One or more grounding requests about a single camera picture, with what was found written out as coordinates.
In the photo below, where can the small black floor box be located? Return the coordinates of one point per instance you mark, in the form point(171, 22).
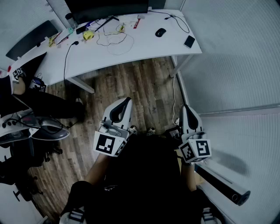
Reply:
point(173, 132)

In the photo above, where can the white desk leg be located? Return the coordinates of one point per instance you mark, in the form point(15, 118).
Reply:
point(82, 85)
point(180, 65)

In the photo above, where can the black monitor stand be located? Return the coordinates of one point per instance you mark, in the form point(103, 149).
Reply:
point(105, 23)

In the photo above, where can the black computer mouse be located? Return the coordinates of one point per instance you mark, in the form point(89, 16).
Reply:
point(160, 32)

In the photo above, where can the long black bar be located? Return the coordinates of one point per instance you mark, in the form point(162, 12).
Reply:
point(221, 186)

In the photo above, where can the black smartphone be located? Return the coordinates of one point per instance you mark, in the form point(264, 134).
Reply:
point(189, 41)

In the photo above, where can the person's right shoe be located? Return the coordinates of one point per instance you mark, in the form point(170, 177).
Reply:
point(151, 131)

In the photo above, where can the small green object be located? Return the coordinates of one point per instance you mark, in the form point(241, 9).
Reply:
point(70, 31)

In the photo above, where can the dark drinking bottle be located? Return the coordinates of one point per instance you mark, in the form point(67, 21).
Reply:
point(70, 20)

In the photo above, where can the grey office chair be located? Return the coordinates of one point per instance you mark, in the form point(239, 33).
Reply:
point(48, 131)

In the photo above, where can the person's right forearm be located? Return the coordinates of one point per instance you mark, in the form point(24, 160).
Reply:
point(189, 177)

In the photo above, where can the black flat panel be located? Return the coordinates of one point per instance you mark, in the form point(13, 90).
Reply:
point(30, 40)

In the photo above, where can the person's left forearm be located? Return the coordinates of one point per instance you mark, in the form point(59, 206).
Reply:
point(97, 168)

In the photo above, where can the small black device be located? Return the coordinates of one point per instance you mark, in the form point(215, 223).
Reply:
point(80, 30)

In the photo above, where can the yellow snack packet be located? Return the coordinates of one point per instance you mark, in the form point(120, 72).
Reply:
point(52, 41)

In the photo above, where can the person's left shoe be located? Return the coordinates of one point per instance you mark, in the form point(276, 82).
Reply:
point(133, 130)

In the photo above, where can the printed paper sheets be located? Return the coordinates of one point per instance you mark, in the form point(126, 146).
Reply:
point(95, 23)

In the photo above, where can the small white block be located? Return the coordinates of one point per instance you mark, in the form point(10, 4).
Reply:
point(141, 16)

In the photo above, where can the yellow tape measure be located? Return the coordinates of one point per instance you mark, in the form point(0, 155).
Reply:
point(88, 35)

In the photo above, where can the person's black clothing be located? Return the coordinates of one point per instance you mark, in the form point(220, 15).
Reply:
point(142, 179)

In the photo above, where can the person's shoe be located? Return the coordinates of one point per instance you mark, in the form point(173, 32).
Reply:
point(133, 130)
point(151, 131)

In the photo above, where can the black computer monitor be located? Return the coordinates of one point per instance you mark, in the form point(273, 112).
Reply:
point(105, 8)

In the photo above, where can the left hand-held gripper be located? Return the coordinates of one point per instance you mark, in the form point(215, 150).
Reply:
point(109, 143)

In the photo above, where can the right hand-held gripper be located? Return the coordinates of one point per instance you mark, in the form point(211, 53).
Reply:
point(197, 148)

